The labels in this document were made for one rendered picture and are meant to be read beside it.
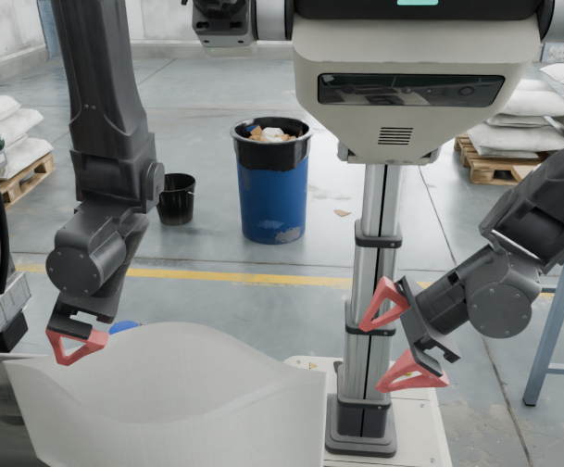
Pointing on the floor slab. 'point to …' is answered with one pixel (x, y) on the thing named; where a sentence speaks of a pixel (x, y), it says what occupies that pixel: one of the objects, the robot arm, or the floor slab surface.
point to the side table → (563, 292)
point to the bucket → (177, 199)
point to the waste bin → (272, 179)
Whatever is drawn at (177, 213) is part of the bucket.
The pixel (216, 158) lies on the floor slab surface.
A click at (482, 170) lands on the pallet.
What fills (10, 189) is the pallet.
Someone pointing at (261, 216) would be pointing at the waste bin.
